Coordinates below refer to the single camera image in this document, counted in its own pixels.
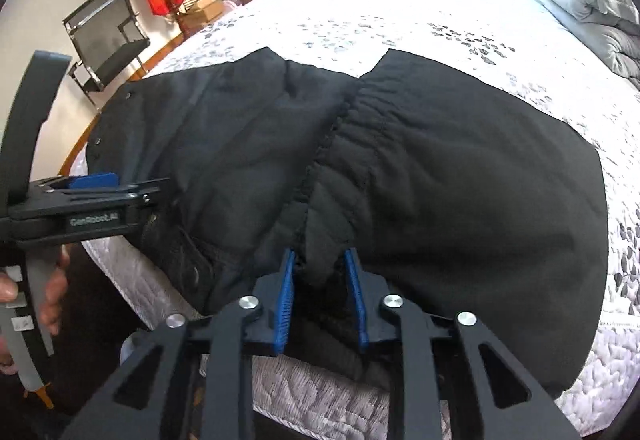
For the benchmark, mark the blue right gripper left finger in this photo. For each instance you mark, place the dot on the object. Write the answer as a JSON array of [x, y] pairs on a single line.
[[282, 310]]

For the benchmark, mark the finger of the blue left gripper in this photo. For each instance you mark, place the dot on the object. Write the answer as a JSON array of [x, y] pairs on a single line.
[[94, 181]]

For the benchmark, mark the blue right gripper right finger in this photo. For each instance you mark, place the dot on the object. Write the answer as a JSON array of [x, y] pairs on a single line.
[[359, 306]]

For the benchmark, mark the black pants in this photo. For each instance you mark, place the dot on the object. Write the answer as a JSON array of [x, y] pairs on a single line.
[[462, 196]]

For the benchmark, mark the person's left hand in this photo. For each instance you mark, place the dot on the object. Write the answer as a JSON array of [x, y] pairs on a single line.
[[50, 309]]

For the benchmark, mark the black mesh metal chair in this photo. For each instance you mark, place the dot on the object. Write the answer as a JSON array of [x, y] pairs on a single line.
[[107, 36]]

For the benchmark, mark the cardboard box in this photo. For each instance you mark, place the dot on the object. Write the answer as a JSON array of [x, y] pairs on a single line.
[[201, 13]]

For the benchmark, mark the grey folded duvet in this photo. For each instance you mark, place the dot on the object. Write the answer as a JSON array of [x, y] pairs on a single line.
[[609, 28]]

